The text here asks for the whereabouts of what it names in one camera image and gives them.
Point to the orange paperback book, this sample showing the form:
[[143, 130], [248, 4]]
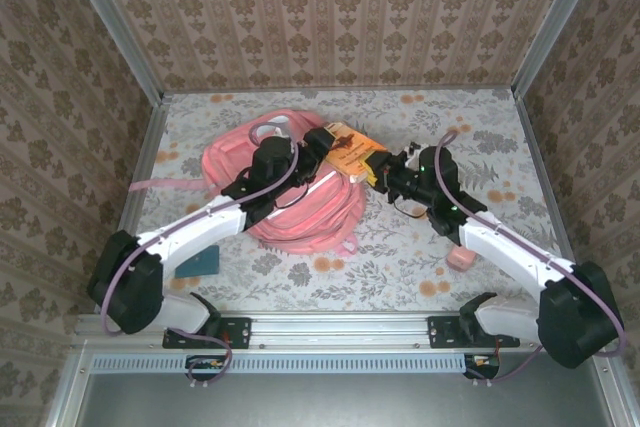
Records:
[[350, 152]]

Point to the pink student backpack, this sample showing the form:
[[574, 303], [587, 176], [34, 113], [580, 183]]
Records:
[[310, 217]]

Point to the pink pencil case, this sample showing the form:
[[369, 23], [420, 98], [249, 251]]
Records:
[[460, 261]]

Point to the teal leather wallet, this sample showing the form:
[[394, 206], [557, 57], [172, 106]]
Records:
[[200, 264]]

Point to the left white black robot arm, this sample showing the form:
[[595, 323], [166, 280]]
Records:
[[210, 227]]

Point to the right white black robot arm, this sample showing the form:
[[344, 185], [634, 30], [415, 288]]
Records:
[[505, 252]]

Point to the floral tablecloth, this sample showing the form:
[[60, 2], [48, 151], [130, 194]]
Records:
[[390, 267]]

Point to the black wiring connector box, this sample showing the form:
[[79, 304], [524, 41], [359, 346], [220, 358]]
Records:
[[480, 361], [205, 362]]

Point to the grey metal panel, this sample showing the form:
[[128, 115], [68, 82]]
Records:
[[340, 402]]

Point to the aluminium side rail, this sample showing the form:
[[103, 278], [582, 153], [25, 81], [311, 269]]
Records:
[[551, 197], [144, 147]]

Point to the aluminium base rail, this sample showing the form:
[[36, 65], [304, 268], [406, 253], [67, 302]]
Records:
[[340, 329]]

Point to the aluminium frame post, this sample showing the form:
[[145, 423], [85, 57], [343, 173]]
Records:
[[556, 22], [115, 22]]

